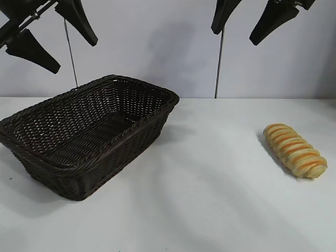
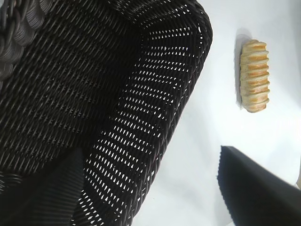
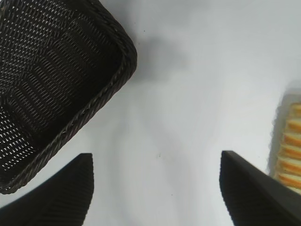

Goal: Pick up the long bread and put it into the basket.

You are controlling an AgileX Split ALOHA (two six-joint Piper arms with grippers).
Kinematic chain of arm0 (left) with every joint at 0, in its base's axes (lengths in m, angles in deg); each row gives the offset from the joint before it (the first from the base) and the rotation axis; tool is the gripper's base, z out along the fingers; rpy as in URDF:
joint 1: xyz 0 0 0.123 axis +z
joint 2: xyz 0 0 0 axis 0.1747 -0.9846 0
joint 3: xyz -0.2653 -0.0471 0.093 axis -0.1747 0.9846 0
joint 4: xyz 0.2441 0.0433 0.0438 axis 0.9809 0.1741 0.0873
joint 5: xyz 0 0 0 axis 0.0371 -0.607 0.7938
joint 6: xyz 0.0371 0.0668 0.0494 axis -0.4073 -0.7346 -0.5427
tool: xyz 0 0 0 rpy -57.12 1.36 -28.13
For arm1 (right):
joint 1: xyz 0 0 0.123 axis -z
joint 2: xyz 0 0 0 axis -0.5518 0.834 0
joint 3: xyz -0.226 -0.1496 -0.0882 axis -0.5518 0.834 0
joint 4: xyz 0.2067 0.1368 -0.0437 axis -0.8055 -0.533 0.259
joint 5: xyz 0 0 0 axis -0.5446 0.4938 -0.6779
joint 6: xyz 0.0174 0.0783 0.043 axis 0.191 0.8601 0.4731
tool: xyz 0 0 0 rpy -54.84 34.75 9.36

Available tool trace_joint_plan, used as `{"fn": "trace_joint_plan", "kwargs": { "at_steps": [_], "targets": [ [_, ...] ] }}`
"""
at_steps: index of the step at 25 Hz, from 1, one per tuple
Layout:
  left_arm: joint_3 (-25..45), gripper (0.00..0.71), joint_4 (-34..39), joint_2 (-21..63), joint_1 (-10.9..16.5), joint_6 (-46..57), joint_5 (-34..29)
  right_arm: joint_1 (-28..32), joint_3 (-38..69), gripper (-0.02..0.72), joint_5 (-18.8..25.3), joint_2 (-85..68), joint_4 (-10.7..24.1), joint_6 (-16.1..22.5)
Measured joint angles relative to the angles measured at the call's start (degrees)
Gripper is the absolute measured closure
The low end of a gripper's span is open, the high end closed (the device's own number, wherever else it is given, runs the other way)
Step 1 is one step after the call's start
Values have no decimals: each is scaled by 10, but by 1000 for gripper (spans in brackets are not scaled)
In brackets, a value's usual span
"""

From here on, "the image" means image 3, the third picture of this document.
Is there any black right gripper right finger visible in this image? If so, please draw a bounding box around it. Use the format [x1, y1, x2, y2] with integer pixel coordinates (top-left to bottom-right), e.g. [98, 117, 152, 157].
[219, 150, 301, 226]

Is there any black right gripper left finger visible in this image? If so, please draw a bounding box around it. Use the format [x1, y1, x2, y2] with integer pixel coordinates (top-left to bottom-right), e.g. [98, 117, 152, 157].
[0, 153, 95, 226]

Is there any long sliced bread loaf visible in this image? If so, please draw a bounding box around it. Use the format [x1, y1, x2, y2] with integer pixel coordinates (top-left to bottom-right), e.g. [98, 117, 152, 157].
[268, 90, 301, 190]

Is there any dark brown woven basket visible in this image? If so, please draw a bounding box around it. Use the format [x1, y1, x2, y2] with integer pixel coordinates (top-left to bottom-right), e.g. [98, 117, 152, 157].
[0, 0, 138, 195]

